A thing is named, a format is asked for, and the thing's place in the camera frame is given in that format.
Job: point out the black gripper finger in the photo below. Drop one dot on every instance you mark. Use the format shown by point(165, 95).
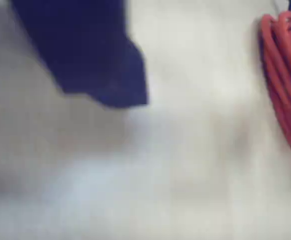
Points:
point(90, 50)

